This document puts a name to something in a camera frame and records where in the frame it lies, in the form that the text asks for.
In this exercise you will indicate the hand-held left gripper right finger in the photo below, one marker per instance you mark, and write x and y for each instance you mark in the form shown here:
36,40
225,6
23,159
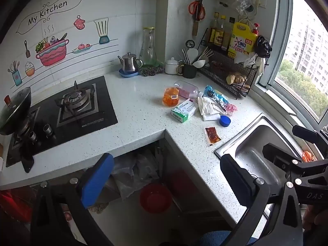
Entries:
237,179

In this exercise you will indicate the blue pink plastic wrapper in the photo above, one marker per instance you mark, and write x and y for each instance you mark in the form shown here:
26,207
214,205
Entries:
217,97

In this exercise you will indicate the stainless steel sink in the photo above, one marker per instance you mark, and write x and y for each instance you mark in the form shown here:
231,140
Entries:
251,138

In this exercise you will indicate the window frame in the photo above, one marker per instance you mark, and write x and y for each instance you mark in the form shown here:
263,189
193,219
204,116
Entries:
281,43

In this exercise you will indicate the white cloth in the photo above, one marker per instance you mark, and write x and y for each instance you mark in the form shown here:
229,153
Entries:
208,109

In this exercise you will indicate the orange mesh scrubber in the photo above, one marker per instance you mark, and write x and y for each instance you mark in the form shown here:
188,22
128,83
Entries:
308,156

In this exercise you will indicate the steel wool scrubber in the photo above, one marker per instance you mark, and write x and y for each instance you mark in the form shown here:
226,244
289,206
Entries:
151,71

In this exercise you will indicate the red sauce packet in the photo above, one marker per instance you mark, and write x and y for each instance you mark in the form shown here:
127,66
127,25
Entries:
212,135

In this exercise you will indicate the person's right hand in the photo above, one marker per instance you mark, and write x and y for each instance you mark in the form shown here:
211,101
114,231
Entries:
314,220

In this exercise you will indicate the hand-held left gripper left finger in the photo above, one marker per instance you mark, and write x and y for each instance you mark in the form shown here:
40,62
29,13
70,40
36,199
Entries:
97,179

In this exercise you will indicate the bundle of chopsticks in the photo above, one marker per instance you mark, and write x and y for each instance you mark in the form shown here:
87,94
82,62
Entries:
206,53

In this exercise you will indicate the glass carafe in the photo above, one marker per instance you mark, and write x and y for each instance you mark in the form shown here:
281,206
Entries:
148,48

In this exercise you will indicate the black plastic bag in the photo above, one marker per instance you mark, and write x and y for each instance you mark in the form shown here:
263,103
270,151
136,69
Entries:
264,46

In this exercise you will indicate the ginger root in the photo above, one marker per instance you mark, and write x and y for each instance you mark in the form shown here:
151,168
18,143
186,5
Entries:
234,79

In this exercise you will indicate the dried red chilies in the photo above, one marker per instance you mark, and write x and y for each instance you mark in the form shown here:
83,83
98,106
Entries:
220,66

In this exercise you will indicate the red plastic bag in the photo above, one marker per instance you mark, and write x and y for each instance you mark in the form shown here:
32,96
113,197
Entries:
14,205

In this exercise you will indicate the red plastic basin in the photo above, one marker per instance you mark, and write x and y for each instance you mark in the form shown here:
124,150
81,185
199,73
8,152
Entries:
155,198

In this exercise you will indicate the green white cardboard box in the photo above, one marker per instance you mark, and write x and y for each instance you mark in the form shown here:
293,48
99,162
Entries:
183,111

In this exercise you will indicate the clear hanging plastic bag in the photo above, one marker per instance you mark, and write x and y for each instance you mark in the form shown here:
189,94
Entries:
242,5

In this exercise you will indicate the white plastic bag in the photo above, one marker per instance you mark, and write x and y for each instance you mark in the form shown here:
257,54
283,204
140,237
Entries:
246,60

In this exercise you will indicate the blue saucer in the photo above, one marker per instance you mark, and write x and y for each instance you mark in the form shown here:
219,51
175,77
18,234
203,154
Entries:
128,74

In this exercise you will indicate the cream rubber gloves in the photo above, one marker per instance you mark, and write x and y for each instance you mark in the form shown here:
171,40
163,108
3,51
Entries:
258,65

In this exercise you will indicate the black wok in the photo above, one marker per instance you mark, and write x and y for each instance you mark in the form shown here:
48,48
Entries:
15,112

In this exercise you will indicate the kitchen wall sticker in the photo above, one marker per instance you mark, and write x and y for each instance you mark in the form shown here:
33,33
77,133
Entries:
51,51

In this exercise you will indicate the blue round lid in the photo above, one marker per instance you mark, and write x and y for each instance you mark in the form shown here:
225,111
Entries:
225,121

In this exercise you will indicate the dark mug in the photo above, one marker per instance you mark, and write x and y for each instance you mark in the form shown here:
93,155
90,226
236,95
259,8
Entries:
189,71

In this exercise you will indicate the white plastic spoon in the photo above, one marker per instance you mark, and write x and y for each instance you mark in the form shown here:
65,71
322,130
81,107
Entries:
199,63

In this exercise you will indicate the yellow detergent jug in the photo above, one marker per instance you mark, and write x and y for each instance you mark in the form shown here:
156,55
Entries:
242,43

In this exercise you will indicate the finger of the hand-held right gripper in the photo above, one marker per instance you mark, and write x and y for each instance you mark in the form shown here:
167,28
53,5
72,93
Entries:
306,133
278,155

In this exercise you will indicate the small seasoning packets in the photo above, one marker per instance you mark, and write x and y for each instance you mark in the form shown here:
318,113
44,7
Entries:
243,87

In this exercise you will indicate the black gas stove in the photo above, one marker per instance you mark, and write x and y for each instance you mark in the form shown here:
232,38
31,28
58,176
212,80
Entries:
102,115

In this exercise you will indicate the clear plastic bottle pink label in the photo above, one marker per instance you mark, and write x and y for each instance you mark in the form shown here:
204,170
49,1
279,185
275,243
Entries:
187,89

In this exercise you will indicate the white rice paddle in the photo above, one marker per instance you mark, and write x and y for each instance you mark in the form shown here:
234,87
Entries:
191,55

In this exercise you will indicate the white lidded jar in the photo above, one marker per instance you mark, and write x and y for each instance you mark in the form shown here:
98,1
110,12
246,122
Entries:
172,66

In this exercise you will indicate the steel teapot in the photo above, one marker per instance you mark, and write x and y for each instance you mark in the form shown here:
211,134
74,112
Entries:
129,62

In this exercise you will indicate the metal utensils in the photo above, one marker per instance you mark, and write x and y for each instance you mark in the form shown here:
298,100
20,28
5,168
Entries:
185,56

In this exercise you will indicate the dark sauce bottle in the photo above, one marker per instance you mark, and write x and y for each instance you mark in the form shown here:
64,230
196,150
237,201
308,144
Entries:
212,32
219,37
229,34

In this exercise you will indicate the orange plastic cup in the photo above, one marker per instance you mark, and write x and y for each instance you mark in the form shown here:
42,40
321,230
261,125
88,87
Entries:
170,97

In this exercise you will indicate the clear crumpled plastic bag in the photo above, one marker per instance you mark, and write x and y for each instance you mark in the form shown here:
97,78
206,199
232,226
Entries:
135,171

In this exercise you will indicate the green plastic dish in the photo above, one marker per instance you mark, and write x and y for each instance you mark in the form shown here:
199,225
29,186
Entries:
160,64

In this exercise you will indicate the wall power outlet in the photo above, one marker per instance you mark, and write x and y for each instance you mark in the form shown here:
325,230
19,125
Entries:
260,1

